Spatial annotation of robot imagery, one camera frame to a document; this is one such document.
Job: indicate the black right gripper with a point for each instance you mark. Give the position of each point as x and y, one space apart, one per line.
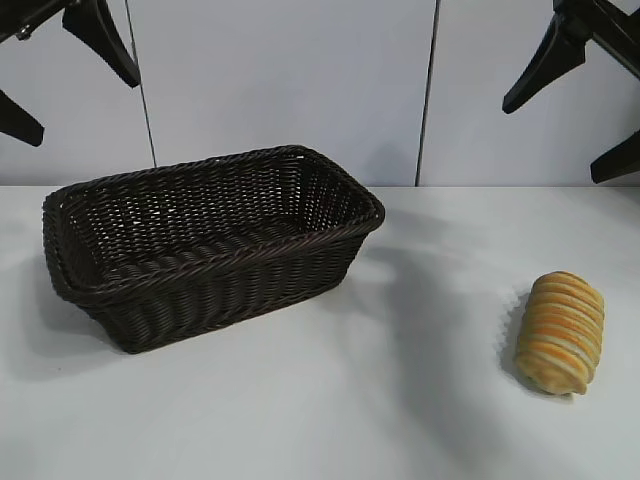
610 25

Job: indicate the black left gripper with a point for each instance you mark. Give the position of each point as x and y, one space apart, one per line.
35 15

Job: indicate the long striped bread roll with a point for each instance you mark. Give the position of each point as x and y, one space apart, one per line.
560 335

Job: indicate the dark brown wicker basket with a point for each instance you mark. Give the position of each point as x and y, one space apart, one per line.
210 300

